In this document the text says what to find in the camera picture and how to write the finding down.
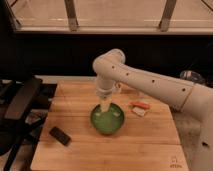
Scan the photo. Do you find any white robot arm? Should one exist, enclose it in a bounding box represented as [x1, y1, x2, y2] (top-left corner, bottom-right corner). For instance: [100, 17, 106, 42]
[93, 49, 213, 171]

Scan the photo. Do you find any green ceramic bowl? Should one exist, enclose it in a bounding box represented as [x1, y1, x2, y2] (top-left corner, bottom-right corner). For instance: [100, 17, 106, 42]
[90, 103, 125, 135]

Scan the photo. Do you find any small clear glass bottle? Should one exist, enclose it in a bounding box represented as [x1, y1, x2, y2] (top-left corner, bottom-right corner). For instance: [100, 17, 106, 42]
[115, 83, 122, 93]

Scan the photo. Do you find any white small block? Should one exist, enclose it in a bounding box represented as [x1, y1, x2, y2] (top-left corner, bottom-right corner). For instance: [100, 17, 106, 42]
[132, 107, 146, 117]

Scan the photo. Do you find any wooden cutting board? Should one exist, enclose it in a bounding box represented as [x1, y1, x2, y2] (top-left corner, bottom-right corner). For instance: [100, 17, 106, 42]
[31, 81, 189, 171]

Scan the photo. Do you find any black office chair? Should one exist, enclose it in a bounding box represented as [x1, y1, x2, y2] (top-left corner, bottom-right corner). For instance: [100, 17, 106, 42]
[0, 77, 50, 171]

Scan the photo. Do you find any blue grey bowl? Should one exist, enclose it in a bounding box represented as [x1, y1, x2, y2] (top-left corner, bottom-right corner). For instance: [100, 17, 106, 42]
[180, 70, 205, 84]

